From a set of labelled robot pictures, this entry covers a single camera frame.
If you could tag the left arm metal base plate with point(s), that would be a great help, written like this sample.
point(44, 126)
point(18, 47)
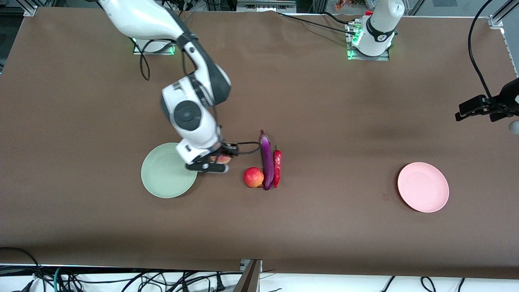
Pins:
point(365, 58)

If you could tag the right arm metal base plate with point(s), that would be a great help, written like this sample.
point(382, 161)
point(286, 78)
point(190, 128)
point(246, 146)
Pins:
point(162, 52)

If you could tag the orange red background items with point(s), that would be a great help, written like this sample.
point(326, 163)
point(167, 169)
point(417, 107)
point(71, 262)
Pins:
point(342, 5)

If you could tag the pink round plate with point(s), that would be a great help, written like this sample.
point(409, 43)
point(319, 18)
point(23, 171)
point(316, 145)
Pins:
point(423, 188)

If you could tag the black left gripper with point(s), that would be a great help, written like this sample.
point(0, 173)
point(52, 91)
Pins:
point(497, 106)

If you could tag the small aluminium corner bracket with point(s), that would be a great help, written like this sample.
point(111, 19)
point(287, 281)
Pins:
point(30, 11)

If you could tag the red chili pepper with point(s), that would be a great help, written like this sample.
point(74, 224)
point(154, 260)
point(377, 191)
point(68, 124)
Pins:
point(277, 166)

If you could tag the grey power strip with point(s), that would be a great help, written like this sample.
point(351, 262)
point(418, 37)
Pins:
point(265, 6)

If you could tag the aluminium corner profile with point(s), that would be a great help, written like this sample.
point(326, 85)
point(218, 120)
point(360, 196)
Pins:
point(496, 22)

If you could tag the aluminium table edge rail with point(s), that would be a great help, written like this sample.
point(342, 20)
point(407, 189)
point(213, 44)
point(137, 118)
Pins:
point(509, 44)

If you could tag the black power plug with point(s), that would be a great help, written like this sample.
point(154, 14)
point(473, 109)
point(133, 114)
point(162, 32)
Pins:
point(219, 286)

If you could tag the red round pomegranate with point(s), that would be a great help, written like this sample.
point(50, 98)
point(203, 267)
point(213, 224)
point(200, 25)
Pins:
point(253, 177)

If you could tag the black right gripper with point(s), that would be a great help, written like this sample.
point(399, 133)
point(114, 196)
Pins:
point(224, 150)

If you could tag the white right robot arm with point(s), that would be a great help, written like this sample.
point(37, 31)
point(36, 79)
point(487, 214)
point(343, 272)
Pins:
point(138, 18)

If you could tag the orange pink peach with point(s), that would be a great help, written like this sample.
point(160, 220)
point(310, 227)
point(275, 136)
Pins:
point(223, 159)

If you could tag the pale green round plate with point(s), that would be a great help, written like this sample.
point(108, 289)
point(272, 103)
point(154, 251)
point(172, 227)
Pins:
point(162, 178)

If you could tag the brown table cloth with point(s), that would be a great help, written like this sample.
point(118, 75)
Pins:
point(284, 227)

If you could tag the long purple eggplant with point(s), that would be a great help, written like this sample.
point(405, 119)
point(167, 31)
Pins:
point(267, 162)

